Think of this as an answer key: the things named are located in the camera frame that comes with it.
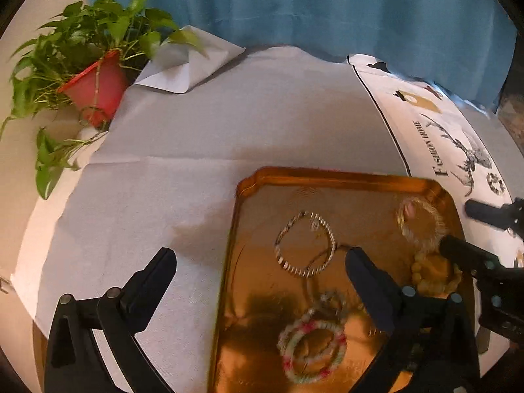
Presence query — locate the pink white beaded bracelet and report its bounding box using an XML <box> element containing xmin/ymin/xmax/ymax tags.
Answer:
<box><xmin>276</xmin><ymin>318</ymin><xmax>348</xmax><ymax>384</ymax></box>

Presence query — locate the white printed table runner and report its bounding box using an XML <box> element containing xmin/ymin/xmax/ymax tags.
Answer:
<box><xmin>347</xmin><ymin>54</ymin><xmax>523</xmax><ymax>268</ymax></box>

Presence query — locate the orange metal tray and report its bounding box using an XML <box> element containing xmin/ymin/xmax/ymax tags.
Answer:
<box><xmin>209</xmin><ymin>167</ymin><xmax>463</xmax><ymax>392</ymax></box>

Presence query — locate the cream beaded bracelet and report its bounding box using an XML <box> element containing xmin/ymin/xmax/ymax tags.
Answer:
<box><xmin>410</xmin><ymin>251</ymin><xmax>464</xmax><ymax>297</ymax></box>

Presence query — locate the red flower pot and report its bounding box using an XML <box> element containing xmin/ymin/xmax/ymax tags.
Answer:
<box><xmin>57</xmin><ymin>50</ymin><xmax>129</xmax><ymax>128</ymax></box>

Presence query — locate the thin gold bangle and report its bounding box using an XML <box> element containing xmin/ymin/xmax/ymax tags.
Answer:
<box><xmin>302</xmin><ymin>244</ymin><xmax>354</xmax><ymax>308</ymax></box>

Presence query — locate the grey table cloth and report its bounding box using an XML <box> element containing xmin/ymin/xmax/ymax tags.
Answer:
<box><xmin>35</xmin><ymin>47</ymin><xmax>435</xmax><ymax>392</ymax></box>

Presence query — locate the blue curtain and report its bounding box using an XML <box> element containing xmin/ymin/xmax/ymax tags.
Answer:
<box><xmin>81</xmin><ymin>0</ymin><xmax>518</xmax><ymax>109</ymax></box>

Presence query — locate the silver chain bracelet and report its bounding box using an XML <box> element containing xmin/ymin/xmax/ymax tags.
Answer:
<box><xmin>273</xmin><ymin>210</ymin><xmax>338</xmax><ymax>278</ymax></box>

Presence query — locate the green potted plant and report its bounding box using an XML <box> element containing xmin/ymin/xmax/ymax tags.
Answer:
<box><xmin>5</xmin><ymin>0</ymin><xmax>203</xmax><ymax>200</ymax></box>

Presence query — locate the dark beaded bracelet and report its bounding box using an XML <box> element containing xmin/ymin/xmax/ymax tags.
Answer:
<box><xmin>486</xmin><ymin>172</ymin><xmax>507</xmax><ymax>196</ymax></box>

